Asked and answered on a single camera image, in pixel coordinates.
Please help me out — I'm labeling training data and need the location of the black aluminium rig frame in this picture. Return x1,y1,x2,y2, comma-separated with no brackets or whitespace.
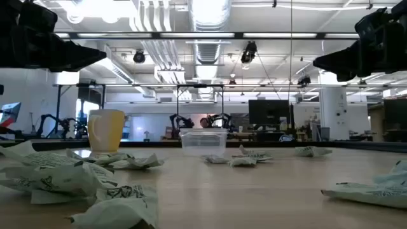
0,139,407,153

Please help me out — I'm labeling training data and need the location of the white round column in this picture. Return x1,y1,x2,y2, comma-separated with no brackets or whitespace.
319,70,350,141

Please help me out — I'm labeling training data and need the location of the clear plastic container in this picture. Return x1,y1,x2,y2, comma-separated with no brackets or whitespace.
179,127,229,157

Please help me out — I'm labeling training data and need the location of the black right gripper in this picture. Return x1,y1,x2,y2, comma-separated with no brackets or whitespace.
313,0,407,82

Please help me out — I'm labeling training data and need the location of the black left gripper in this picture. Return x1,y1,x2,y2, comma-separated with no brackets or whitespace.
0,0,107,73

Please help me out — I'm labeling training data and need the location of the thin hanging cable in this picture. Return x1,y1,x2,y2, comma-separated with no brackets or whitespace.
288,0,294,101

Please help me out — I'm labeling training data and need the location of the silver ceiling air duct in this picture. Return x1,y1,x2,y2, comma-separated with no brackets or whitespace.
187,0,233,100

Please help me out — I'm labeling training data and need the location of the tilted colourful display screen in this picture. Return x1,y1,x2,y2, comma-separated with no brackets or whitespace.
0,102,22,128

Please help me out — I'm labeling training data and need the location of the yellow ceramic mug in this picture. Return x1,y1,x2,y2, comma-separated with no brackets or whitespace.
87,109,126,153

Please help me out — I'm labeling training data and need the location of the dark background cabinet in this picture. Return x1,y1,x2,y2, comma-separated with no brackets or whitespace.
383,98,407,142

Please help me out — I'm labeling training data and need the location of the black overhead light bar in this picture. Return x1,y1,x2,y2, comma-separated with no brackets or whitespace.
53,31,407,41

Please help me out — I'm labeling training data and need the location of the black computer monitor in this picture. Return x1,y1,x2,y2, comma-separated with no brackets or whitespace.
248,99,295,125

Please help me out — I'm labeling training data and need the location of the black background workstation frame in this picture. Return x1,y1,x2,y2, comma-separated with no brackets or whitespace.
176,84,225,131
52,83,107,140

